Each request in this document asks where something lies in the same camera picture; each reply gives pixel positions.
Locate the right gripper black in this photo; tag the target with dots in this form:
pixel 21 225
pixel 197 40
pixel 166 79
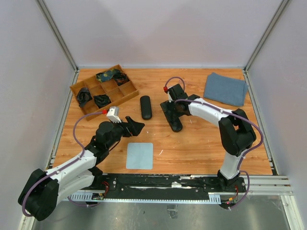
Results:
pixel 182 114

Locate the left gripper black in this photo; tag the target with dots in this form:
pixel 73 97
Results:
pixel 131 128

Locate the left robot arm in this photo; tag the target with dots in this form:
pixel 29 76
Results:
pixel 72 165

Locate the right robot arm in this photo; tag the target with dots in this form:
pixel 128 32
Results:
pixel 236 132

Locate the left light blue cloth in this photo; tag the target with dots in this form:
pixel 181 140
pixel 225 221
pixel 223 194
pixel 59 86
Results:
pixel 140 156

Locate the black dotted rolled tie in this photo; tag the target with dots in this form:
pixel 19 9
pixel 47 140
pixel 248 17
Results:
pixel 101 100

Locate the wooden divided organizer tray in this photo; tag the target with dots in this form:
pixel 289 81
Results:
pixel 116 92

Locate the black orange rolled tie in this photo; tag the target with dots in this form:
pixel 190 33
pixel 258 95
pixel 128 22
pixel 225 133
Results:
pixel 120 78

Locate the folded blue towel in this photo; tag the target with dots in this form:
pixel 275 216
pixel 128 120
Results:
pixel 225 90

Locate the black striped rolled tie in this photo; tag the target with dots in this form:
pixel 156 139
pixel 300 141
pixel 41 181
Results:
pixel 83 97

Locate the blue patterned rolled tie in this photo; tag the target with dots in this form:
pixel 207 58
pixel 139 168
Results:
pixel 107 75

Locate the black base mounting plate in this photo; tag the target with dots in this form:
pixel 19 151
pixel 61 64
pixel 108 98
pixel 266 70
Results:
pixel 163 186

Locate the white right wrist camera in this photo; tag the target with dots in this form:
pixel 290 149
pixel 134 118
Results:
pixel 166 90

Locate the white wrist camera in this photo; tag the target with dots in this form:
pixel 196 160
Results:
pixel 166 90
pixel 112 114

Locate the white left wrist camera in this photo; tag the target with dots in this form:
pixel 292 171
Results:
pixel 112 114

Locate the aluminium front rail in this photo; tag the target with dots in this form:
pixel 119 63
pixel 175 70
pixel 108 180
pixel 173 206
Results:
pixel 255 185

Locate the left aluminium frame post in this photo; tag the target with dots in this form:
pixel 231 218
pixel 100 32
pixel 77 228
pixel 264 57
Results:
pixel 57 34

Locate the aluminium frame post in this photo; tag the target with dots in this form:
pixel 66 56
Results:
pixel 269 29
pixel 57 34

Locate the right aluminium frame post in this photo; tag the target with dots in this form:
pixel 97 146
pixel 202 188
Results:
pixel 269 29

